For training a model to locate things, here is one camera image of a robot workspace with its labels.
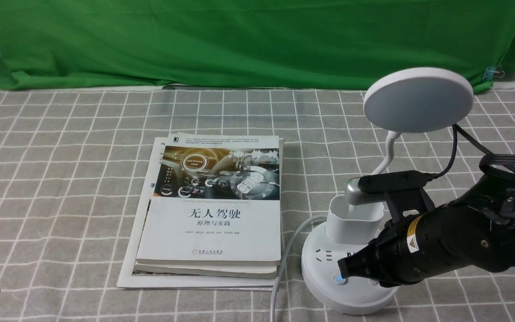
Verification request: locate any green backdrop cloth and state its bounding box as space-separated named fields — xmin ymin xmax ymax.
xmin=0 ymin=0 xmax=515 ymax=92

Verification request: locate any black camera cable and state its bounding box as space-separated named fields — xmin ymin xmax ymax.
xmin=423 ymin=124 xmax=515 ymax=186

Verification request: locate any white lamp power cable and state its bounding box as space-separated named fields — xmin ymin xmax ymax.
xmin=270 ymin=214 xmax=328 ymax=322

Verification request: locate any white desk lamp with socket base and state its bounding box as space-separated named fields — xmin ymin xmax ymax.
xmin=301 ymin=67 xmax=474 ymax=316

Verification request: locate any middle book in stack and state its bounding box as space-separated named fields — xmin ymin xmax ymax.
xmin=133 ymin=132 xmax=284 ymax=280

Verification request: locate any self-driving book top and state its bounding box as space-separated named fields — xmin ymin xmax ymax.
xmin=135 ymin=137 xmax=282 ymax=267

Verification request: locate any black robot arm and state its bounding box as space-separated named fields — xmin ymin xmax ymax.
xmin=338 ymin=170 xmax=515 ymax=288

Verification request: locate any bottom white thin book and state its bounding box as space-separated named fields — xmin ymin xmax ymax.
xmin=117 ymin=137 xmax=274 ymax=292

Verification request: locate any blue binder clip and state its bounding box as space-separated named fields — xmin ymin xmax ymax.
xmin=482 ymin=65 xmax=506 ymax=82

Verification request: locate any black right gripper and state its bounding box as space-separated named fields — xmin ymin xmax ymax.
xmin=338 ymin=207 xmax=486 ymax=287

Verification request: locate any grey checked tablecloth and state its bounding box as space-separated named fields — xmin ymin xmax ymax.
xmin=0 ymin=89 xmax=515 ymax=322

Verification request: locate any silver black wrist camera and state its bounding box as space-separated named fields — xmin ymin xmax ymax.
xmin=345 ymin=170 xmax=435 ymax=223

